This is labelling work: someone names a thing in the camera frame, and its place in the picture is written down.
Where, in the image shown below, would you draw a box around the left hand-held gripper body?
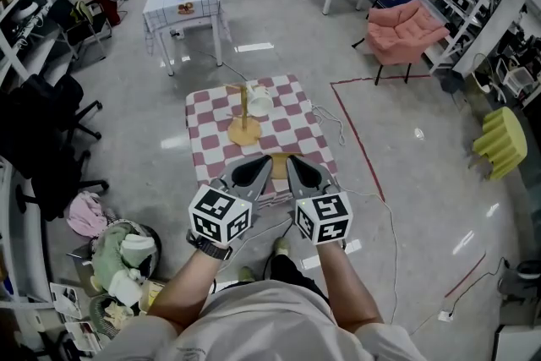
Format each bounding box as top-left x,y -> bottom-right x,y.
187,176 -> 265,257

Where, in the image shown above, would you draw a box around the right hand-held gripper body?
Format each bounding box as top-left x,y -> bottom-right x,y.
291,181 -> 355,246

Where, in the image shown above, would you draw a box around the yellow plastic tray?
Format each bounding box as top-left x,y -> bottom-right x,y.
270,153 -> 306,181

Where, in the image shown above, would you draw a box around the person's left forearm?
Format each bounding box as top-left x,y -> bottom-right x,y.
147,244 -> 225,329

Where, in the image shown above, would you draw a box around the person's right forearm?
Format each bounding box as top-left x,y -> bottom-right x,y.
314,240 -> 385,331

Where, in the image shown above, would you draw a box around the black wrist band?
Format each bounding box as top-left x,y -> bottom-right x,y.
185,230 -> 233,263

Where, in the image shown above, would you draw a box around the wooden mug stand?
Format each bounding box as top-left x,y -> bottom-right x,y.
223,82 -> 263,147

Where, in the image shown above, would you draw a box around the person's right shoe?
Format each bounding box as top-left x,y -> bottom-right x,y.
273,236 -> 292,257

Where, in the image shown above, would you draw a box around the pink checkered cloth table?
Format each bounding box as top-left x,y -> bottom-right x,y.
184,74 -> 339,211

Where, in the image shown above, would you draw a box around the person's black trousers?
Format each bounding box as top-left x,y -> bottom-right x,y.
219,253 -> 331,309

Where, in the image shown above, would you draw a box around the dark laundry basket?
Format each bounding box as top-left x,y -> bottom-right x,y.
67,219 -> 162,297

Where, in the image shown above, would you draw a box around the white mug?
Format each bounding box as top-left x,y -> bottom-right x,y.
246,83 -> 272,118

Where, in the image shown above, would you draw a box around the white cloth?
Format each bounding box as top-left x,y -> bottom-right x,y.
120,234 -> 157,267

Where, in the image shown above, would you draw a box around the green cloth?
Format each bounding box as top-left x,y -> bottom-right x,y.
91,226 -> 140,293

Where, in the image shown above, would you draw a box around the person's white shirt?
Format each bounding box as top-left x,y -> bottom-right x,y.
90,278 -> 428,361

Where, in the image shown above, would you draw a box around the pink cloth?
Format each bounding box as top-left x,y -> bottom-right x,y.
68,190 -> 107,238

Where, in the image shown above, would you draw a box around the small mesh basket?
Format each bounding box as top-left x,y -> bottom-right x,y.
88,293 -> 136,339

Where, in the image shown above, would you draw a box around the pink armchair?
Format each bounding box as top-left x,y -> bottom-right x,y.
352,0 -> 450,85

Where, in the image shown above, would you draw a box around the white storage bin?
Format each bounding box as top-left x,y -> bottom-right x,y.
65,320 -> 102,352
49,282 -> 84,320

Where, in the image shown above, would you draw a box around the yellow-green fluted stool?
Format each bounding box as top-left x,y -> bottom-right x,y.
472,106 -> 528,181

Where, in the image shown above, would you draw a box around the white chair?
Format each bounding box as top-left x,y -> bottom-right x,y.
496,57 -> 541,98

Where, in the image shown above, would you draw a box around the coiled white cable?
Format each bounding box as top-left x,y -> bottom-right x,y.
310,103 -> 347,147

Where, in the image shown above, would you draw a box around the long white cable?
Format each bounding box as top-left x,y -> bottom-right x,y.
337,189 -> 401,326

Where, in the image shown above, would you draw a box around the thin black cable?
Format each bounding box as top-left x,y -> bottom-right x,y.
450,256 -> 508,316

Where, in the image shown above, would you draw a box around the white wall shelf unit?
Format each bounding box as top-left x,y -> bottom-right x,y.
0,0 -> 81,90

